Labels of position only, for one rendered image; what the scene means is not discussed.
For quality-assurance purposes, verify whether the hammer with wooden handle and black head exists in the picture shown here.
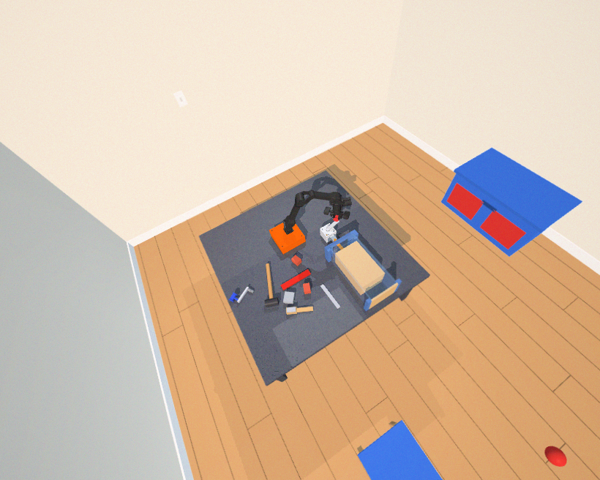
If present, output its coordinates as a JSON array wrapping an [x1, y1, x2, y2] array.
[[264, 263, 279, 307]]

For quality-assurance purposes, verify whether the light grey flat bar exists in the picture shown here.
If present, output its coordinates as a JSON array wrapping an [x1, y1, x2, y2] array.
[[321, 284, 340, 309]]

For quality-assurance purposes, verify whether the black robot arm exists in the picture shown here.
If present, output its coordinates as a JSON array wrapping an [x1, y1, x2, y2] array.
[[283, 190, 352, 235]]

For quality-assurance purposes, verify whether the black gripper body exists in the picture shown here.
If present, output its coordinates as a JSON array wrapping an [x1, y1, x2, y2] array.
[[324, 207, 350, 220]]

